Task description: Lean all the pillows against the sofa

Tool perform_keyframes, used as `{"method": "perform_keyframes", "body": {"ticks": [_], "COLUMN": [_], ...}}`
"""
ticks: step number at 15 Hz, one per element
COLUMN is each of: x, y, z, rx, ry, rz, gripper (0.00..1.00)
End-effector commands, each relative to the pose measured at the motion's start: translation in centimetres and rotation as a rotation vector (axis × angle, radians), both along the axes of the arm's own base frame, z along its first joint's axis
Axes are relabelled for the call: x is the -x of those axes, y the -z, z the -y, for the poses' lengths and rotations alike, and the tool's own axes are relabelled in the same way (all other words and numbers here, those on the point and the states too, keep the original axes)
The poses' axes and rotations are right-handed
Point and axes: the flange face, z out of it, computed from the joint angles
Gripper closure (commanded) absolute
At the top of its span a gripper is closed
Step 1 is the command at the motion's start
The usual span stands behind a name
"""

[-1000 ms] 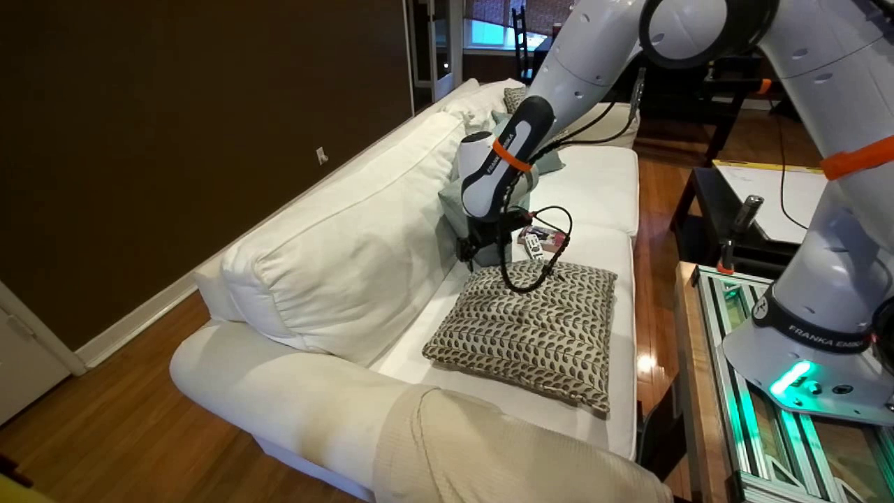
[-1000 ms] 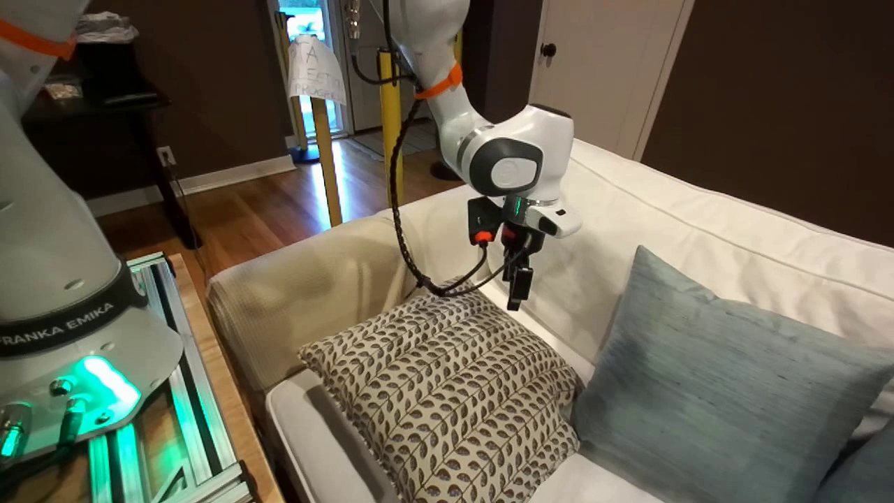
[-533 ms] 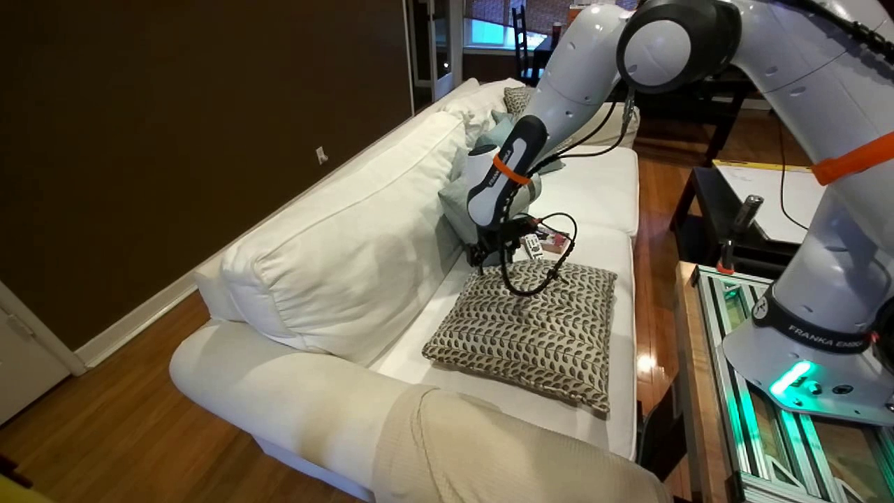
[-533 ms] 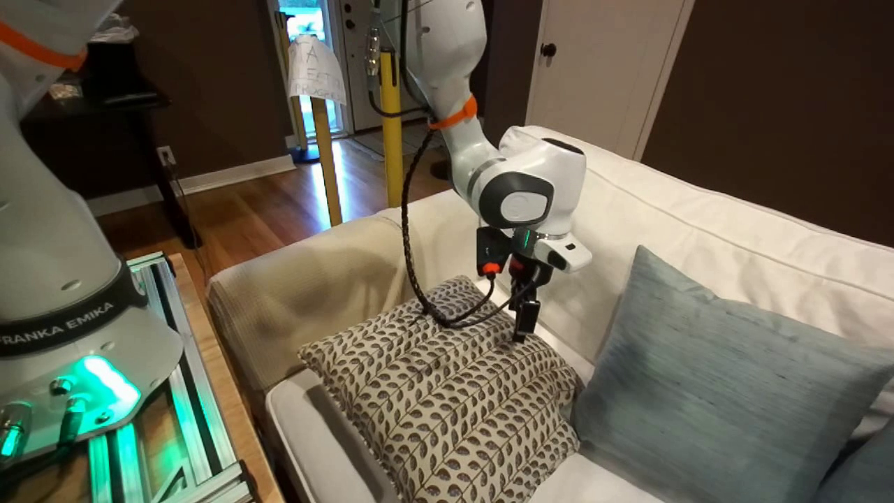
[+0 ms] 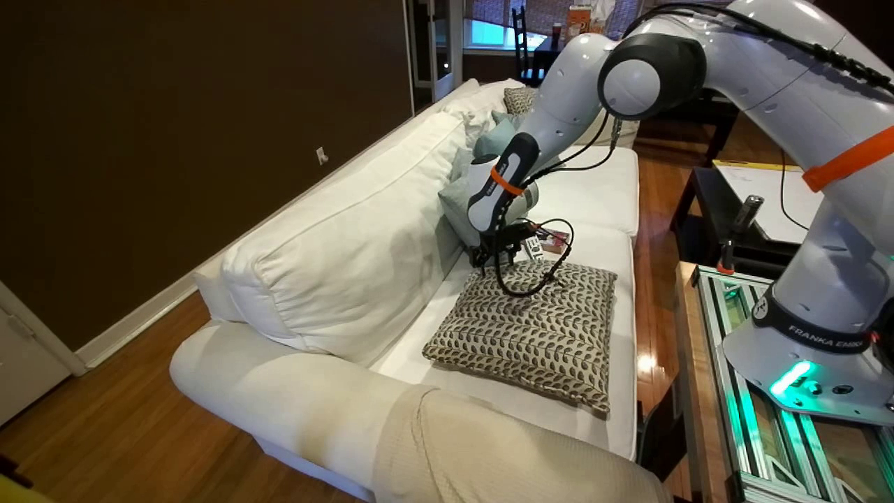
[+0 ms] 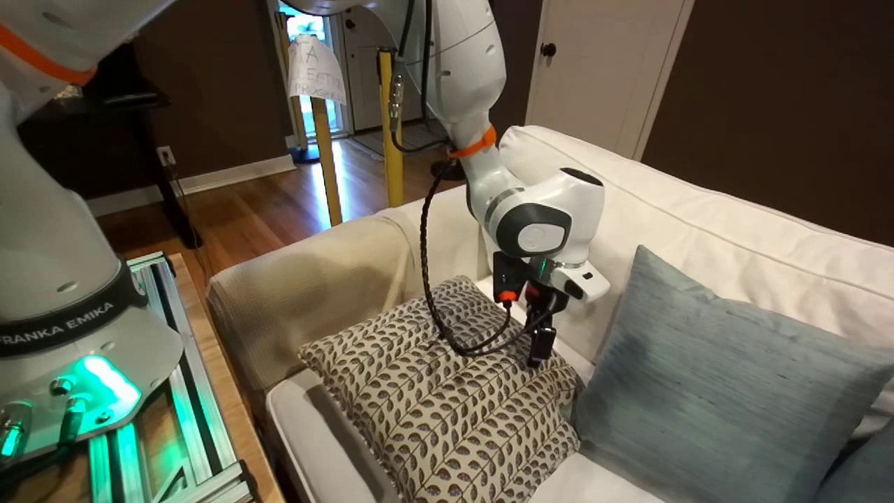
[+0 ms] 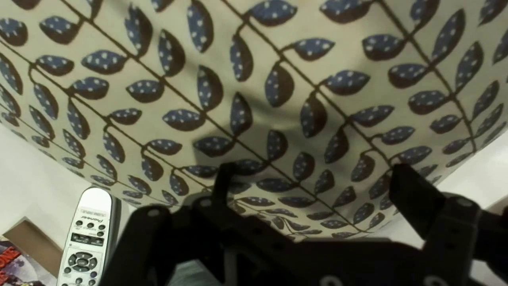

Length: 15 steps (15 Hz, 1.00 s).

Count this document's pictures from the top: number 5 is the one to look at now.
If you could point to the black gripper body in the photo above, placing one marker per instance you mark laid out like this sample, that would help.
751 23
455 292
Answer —
498 245

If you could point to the large teal silk pillow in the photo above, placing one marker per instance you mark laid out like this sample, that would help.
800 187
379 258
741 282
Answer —
466 212

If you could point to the leaf pattern pillow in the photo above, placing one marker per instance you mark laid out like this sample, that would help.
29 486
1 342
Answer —
531 326

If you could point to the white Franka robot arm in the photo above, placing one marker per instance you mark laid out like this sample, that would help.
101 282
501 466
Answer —
819 141

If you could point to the white sofa back cushion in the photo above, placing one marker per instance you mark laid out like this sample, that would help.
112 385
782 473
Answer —
344 252

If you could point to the white sofa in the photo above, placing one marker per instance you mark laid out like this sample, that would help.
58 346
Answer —
326 241

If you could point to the small teal silk pillow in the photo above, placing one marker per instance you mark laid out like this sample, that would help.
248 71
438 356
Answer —
494 141

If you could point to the black coffee table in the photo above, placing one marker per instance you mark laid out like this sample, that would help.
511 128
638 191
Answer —
694 226

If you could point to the black chair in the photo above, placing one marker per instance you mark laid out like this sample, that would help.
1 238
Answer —
531 47

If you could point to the black lever clamp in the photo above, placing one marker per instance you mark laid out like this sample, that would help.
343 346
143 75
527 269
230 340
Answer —
741 234

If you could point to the aluminium mounting frame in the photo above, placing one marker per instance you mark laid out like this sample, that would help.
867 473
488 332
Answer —
793 449

